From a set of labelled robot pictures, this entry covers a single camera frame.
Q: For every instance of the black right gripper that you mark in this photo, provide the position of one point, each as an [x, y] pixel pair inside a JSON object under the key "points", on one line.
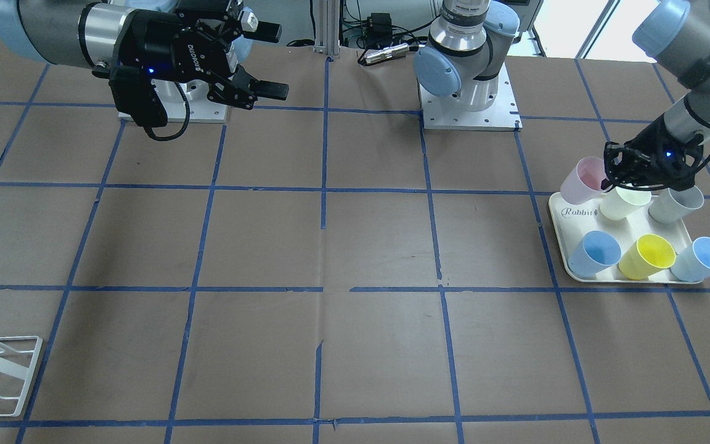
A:
{"points": [[167, 47]]}

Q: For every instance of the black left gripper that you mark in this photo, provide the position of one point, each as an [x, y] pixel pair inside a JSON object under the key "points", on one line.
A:
{"points": [[656, 150]]}

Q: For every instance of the pink plastic cup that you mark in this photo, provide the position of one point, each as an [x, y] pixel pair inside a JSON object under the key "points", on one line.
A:
{"points": [[584, 182]]}

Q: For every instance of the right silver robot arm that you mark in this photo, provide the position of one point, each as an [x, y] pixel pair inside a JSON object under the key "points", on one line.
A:
{"points": [[72, 33]]}

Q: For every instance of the pale green plastic cup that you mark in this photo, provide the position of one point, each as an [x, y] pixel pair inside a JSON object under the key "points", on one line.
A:
{"points": [[619, 203]]}

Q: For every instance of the grey white plastic cup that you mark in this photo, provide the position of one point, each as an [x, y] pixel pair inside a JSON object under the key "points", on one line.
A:
{"points": [[670, 205]]}

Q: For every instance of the yellow plastic cup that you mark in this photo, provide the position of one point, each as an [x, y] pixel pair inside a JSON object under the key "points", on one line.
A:
{"points": [[650, 254]]}

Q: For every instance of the light blue plastic cup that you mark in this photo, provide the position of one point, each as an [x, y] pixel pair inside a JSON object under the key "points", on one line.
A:
{"points": [[693, 263]]}

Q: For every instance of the cream rabbit tray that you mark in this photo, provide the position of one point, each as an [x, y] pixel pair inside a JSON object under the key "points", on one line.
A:
{"points": [[573, 222]]}

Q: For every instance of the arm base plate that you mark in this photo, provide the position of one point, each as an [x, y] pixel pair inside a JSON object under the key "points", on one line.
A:
{"points": [[479, 105], [201, 109]]}

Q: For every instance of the aluminium frame post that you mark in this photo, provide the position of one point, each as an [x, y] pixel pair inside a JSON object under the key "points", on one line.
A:
{"points": [[327, 16]]}

